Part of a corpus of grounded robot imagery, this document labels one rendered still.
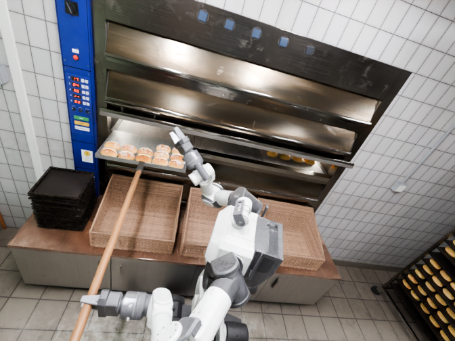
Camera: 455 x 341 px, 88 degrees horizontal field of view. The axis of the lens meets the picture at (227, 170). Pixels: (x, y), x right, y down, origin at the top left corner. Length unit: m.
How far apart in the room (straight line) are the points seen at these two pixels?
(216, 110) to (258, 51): 0.45
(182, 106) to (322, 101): 0.95
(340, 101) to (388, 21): 0.49
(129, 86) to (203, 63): 0.49
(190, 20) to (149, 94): 0.50
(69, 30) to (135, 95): 0.45
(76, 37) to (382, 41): 1.75
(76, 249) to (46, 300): 0.63
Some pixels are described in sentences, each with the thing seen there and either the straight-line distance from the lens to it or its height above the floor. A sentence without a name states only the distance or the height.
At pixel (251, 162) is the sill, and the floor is 1.18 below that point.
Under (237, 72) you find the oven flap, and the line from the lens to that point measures 1.60.
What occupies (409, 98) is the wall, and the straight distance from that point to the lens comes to 2.13.
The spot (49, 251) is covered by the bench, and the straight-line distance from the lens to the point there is 1.99.
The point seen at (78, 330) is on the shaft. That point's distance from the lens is 1.00.
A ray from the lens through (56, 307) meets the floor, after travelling 2.41.
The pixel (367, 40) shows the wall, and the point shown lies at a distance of 1.81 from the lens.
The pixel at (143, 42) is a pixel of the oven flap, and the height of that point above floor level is 1.82.
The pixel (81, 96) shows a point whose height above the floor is 1.43.
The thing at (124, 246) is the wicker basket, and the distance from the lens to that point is 1.86.
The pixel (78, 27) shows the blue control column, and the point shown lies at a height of 1.82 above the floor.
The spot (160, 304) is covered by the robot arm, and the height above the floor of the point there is 1.28.
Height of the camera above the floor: 2.13
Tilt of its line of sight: 34 degrees down
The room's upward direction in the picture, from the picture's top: 19 degrees clockwise
